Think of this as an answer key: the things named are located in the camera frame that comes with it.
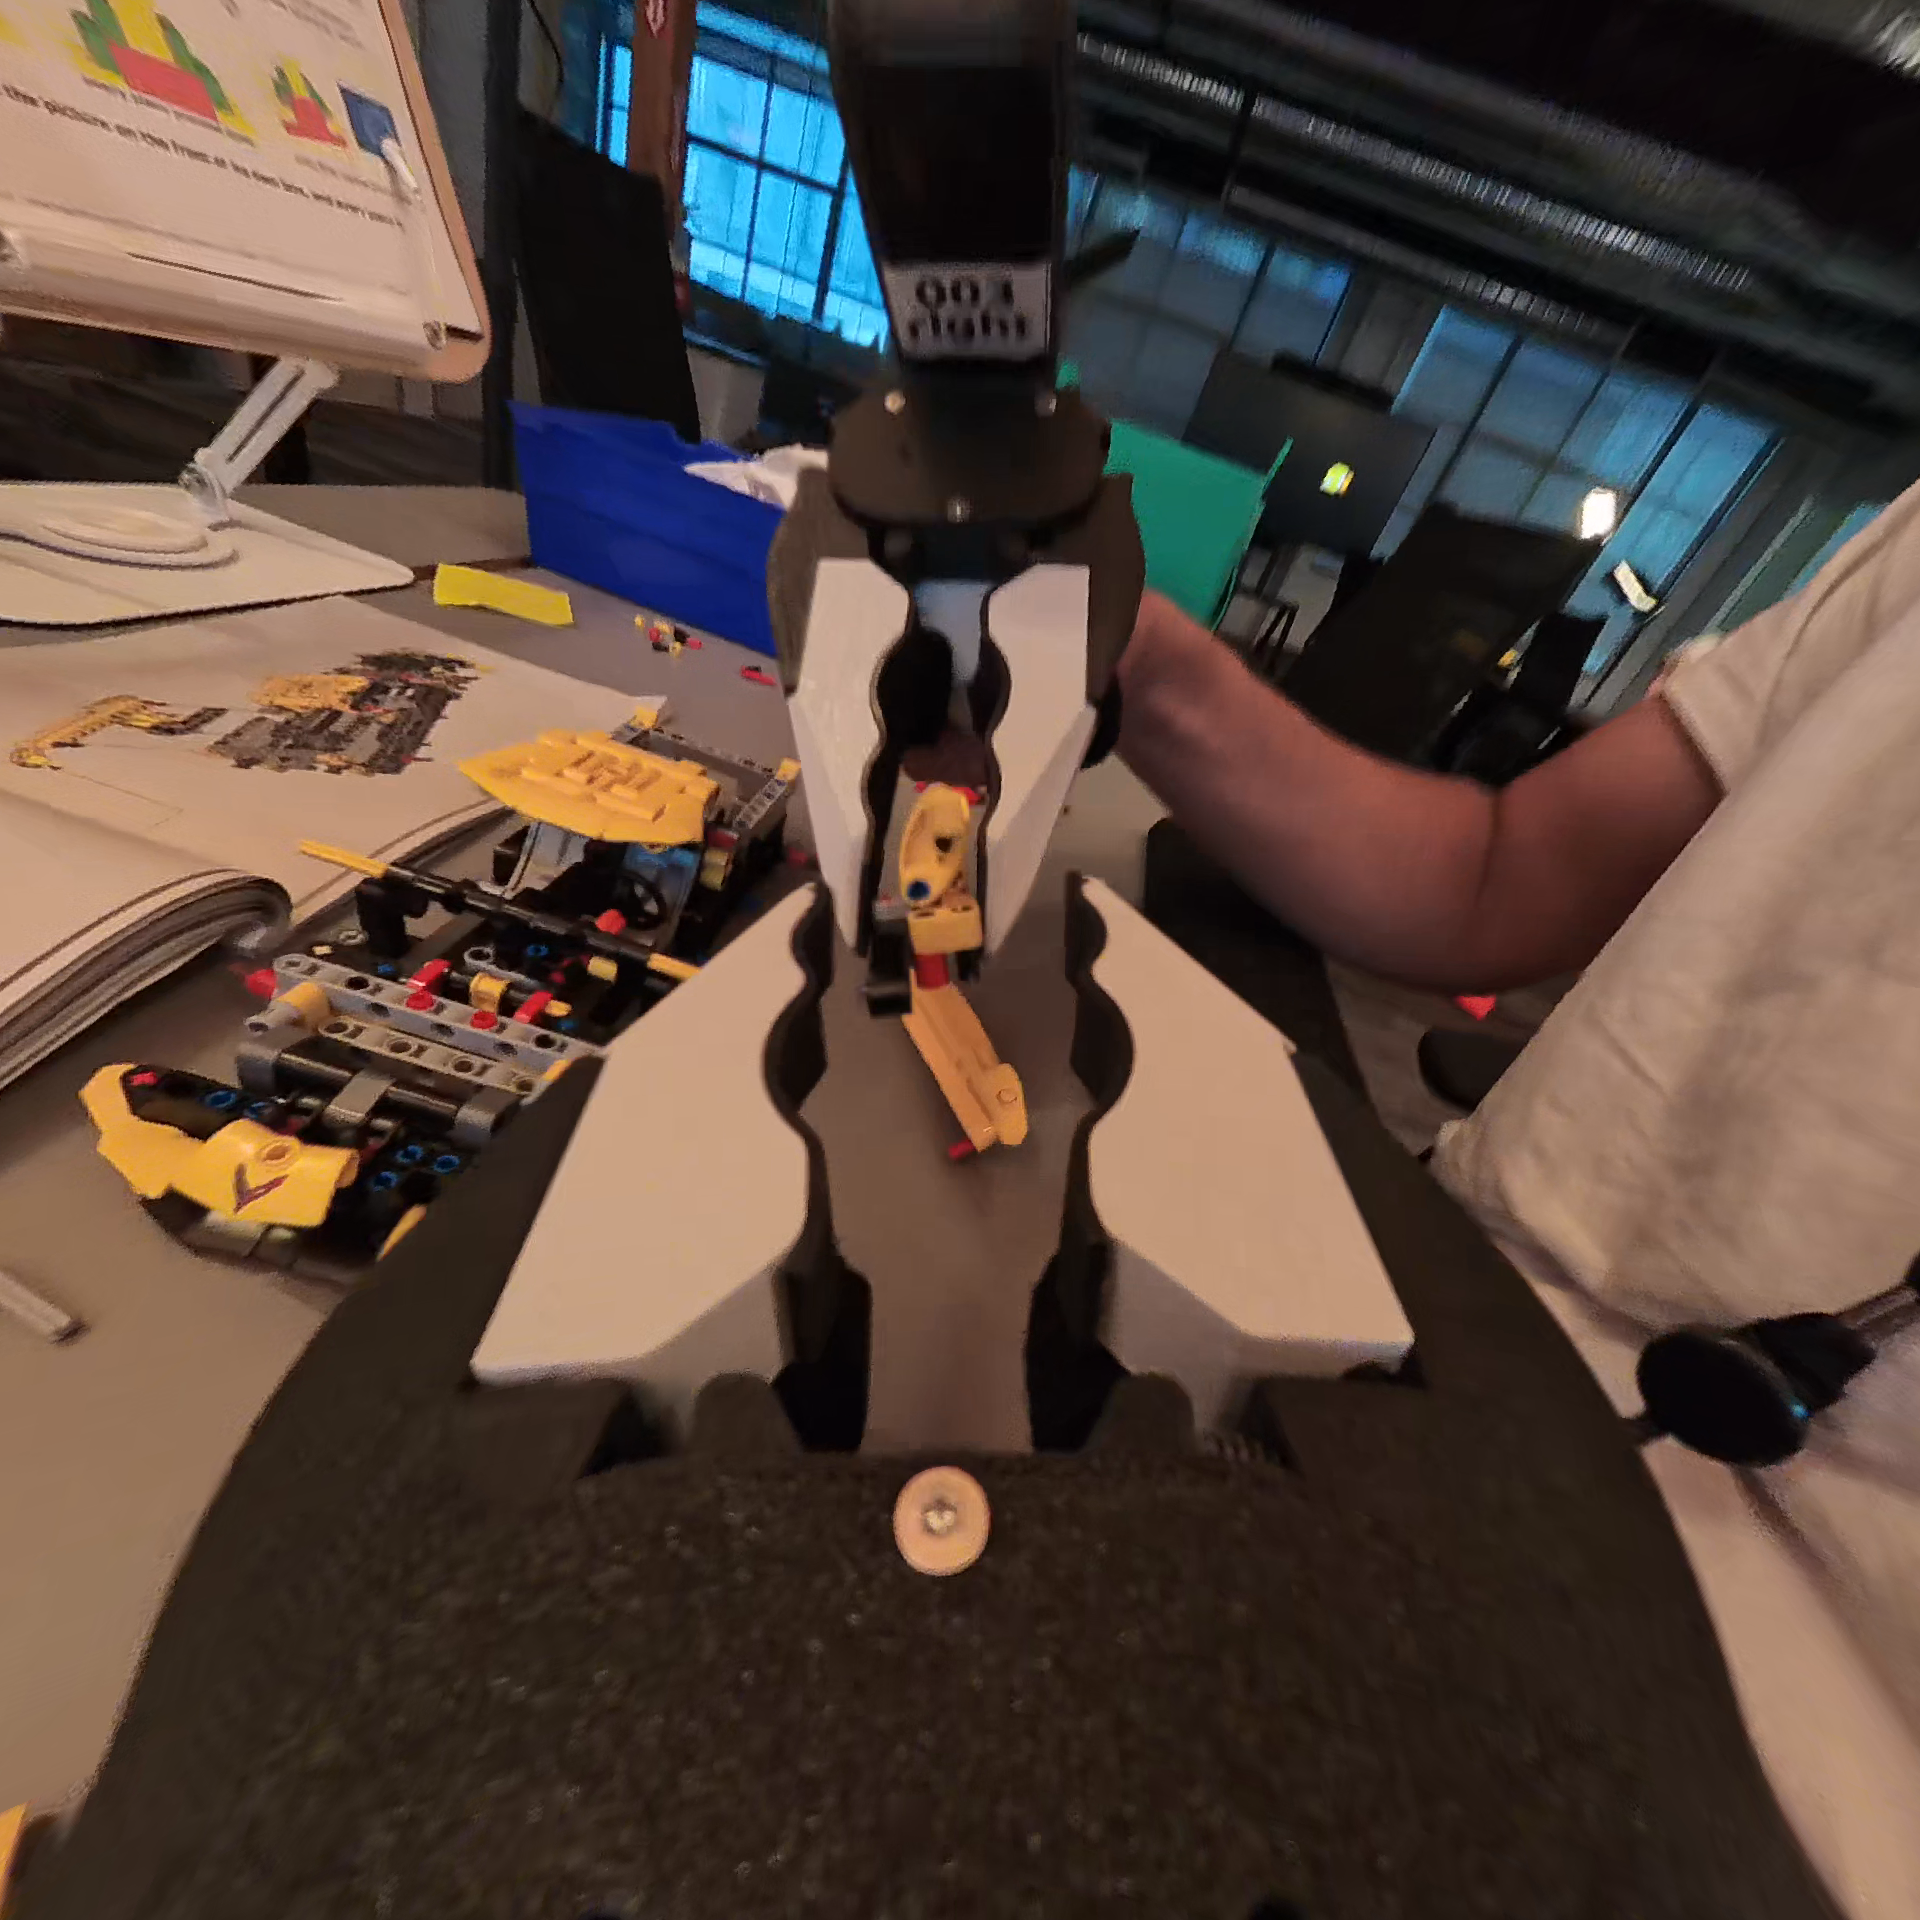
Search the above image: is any black perforated foam pad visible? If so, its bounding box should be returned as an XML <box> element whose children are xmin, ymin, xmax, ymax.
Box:
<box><xmin>1140</xmin><ymin>816</ymin><xmax>1369</xmax><ymax>1100</ymax></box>

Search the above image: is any printed instruction sheet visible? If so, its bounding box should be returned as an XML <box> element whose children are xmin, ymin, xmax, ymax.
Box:
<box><xmin>0</xmin><ymin>0</ymin><xmax>478</xmax><ymax>356</ymax></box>

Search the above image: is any small yellow curved panel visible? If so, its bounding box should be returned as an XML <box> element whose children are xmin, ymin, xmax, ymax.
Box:
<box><xmin>895</xmin><ymin>979</ymin><xmax>1033</xmax><ymax>1157</ymax></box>

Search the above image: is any crumpled white paper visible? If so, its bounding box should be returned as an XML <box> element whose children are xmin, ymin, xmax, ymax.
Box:
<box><xmin>686</xmin><ymin>441</ymin><xmax>830</xmax><ymax>515</ymax></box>

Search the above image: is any large black monitor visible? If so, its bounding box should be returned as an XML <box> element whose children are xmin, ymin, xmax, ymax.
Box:
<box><xmin>1185</xmin><ymin>352</ymin><xmax>1438</xmax><ymax>560</ymax></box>

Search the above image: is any yellow paper scrap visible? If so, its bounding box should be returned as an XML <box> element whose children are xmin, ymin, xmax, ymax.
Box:
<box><xmin>431</xmin><ymin>563</ymin><xmax>577</xmax><ymax>628</ymax></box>

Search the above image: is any blue storage bin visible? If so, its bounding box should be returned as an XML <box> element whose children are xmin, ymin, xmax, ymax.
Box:
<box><xmin>509</xmin><ymin>400</ymin><xmax>793</xmax><ymax>657</ymax></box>

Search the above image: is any partly built yellow toy car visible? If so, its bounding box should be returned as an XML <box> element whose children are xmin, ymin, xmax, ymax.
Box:
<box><xmin>81</xmin><ymin>718</ymin><xmax>807</xmax><ymax>1280</ymax></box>

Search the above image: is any yellow wheel arch panel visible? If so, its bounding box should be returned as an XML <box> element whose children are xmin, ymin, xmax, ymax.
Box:
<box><xmin>895</xmin><ymin>779</ymin><xmax>987</xmax><ymax>958</ymax></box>

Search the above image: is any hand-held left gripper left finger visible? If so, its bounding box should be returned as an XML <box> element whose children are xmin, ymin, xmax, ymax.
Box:
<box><xmin>469</xmin><ymin>881</ymin><xmax>876</xmax><ymax>1452</ymax></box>

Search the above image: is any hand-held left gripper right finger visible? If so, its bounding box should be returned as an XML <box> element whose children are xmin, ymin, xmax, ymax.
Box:
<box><xmin>1026</xmin><ymin>872</ymin><xmax>1417</xmax><ymax>1452</ymax></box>

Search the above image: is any pile of small coloured pins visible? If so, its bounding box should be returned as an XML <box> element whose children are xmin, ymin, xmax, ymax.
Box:
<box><xmin>631</xmin><ymin>609</ymin><xmax>782</xmax><ymax>692</ymax></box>

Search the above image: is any grey desk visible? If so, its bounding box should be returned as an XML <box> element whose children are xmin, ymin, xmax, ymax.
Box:
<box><xmin>0</xmin><ymin>483</ymin><xmax>1172</xmax><ymax>1833</ymax></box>

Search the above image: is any green bin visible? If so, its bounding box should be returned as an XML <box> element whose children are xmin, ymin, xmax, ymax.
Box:
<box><xmin>1102</xmin><ymin>421</ymin><xmax>1295</xmax><ymax>635</ymax></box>

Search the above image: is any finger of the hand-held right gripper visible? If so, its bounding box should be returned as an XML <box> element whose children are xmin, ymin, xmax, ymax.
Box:
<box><xmin>786</xmin><ymin>555</ymin><xmax>917</xmax><ymax>960</ymax></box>
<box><xmin>972</xmin><ymin>566</ymin><xmax>1103</xmax><ymax>960</ymax></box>

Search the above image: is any instruction booklet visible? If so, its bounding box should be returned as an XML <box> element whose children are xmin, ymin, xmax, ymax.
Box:
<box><xmin>0</xmin><ymin>589</ymin><xmax>665</xmax><ymax>1085</ymax></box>

